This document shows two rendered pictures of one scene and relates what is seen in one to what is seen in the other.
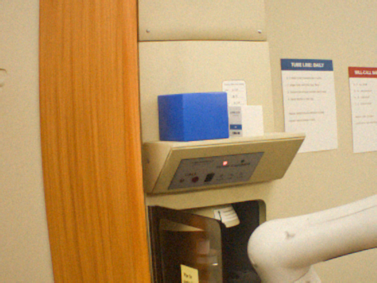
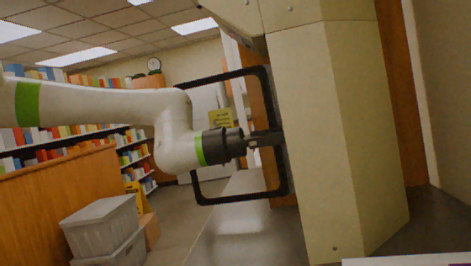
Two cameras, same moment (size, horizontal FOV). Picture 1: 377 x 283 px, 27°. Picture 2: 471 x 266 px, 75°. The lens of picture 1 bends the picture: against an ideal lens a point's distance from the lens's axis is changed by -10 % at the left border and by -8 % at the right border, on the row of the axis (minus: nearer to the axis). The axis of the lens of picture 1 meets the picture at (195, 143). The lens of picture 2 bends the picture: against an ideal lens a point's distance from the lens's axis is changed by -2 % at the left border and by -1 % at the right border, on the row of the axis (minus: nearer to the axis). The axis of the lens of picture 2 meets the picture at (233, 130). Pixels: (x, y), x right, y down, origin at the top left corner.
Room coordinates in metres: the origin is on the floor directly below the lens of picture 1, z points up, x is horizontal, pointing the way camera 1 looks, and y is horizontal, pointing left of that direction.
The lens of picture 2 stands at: (2.11, -0.70, 1.29)
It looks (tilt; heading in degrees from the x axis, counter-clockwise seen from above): 5 degrees down; 130
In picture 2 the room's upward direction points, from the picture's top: 12 degrees counter-clockwise
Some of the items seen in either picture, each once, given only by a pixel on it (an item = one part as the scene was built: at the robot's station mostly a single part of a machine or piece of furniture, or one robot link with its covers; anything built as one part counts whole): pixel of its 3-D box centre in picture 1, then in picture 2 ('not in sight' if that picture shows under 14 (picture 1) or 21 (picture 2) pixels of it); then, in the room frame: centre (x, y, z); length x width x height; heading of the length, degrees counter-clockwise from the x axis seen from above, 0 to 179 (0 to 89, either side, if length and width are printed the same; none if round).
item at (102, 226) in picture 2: not in sight; (105, 224); (-0.57, 0.53, 0.49); 0.60 x 0.42 x 0.33; 121
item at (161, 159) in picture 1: (229, 162); (240, 31); (1.67, -0.06, 1.46); 0.32 x 0.12 x 0.10; 121
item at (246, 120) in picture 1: (246, 120); not in sight; (1.69, -0.10, 1.54); 0.05 x 0.05 x 0.06; 28
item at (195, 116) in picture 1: (192, 116); not in sight; (1.63, 0.00, 1.56); 0.10 x 0.10 x 0.09; 31
